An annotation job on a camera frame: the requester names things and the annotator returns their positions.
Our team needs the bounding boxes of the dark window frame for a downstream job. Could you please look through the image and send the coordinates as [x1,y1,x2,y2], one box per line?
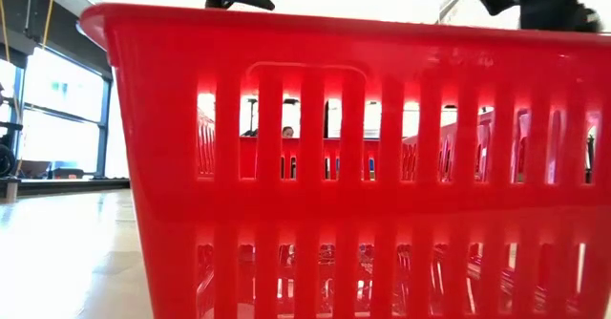
[0,46,114,180]

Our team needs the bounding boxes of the dark wheeled object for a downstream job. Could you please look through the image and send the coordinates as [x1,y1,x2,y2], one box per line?
[0,120,24,180]

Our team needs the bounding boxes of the yellow hanging cable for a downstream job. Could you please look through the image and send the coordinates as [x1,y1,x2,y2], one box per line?
[40,0,58,51]

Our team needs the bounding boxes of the red plastic basket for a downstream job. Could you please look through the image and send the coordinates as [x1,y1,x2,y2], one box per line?
[78,2,611,319]

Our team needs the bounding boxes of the black metal rig frame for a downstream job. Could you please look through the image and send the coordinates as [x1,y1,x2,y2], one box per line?
[0,176,131,199]

